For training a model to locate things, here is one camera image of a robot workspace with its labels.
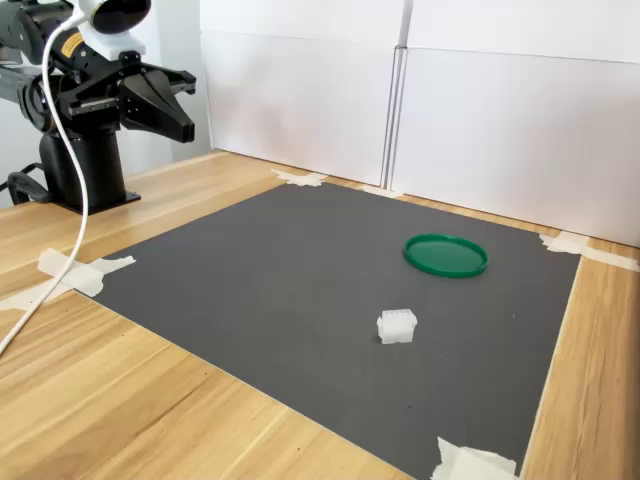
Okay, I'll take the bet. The white partition board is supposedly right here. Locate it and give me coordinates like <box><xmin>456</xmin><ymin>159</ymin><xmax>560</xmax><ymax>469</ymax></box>
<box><xmin>390</xmin><ymin>45</ymin><xmax>640</xmax><ymax>250</ymax></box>
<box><xmin>199</xmin><ymin>28</ymin><xmax>402</xmax><ymax>189</ymax></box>

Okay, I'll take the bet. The white camera box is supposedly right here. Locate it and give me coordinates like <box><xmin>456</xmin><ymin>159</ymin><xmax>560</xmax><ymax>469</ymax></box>
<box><xmin>76</xmin><ymin>0</ymin><xmax>154</xmax><ymax>62</ymax></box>

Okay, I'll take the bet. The round green lid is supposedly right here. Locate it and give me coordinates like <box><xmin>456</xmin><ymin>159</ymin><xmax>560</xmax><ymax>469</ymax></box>
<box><xmin>402</xmin><ymin>232</ymin><xmax>490</xmax><ymax>280</ymax></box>

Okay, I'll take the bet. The translucent partition joint strip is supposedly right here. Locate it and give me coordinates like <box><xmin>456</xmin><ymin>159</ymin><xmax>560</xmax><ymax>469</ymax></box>
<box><xmin>380</xmin><ymin>43</ymin><xmax>411</xmax><ymax>194</ymax></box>

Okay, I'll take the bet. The thick black cable loop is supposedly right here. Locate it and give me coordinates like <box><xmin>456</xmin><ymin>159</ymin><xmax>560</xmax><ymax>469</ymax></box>
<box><xmin>0</xmin><ymin>162</ymin><xmax>52</xmax><ymax>207</ymax></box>

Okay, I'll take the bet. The small white plastic terminal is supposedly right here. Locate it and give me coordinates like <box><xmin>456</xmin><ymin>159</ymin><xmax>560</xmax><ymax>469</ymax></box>
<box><xmin>375</xmin><ymin>308</ymin><xmax>419</xmax><ymax>347</ymax></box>

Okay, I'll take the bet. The dark grey mat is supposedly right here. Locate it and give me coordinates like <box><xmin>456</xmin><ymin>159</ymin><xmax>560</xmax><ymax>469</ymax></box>
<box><xmin>74</xmin><ymin>182</ymin><xmax>584</xmax><ymax>480</ymax></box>

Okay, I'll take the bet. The white tape strip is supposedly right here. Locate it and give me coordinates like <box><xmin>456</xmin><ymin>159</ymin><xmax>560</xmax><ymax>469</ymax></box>
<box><xmin>547</xmin><ymin>230</ymin><xmax>590</xmax><ymax>256</ymax></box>
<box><xmin>287</xmin><ymin>172</ymin><xmax>329</xmax><ymax>189</ymax></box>
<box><xmin>428</xmin><ymin>449</ymin><xmax>481</xmax><ymax>480</ymax></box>
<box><xmin>0</xmin><ymin>254</ymin><xmax>137</xmax><ymax>313</ymax></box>
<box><xmin>37</xmin><ymin>247</ymin><xmax>107</xmax><ymax>300</ymax></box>
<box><xmin>270</xmin><ymin>168</ymin><xmax>321</xmax><ymax>188</ymax></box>
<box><xmin>359</xmin><ymin>184</ymin><xmax>402</xmax><ymax>199</ymax></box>
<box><xmin>538</xmin><ymin>233</ymin><xmax>640</xmax><ymax>274</ymax></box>
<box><xmin>435</xmin><ymin>435</ymin><xmax>519</xmax><ymax>480</ymax></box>

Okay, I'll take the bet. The white camera cable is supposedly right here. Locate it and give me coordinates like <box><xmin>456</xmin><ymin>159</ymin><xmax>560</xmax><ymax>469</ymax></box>
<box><xmin>0</xmin><ymin>9</ymin><xmax>91</xmax><ymax>357</ymax></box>

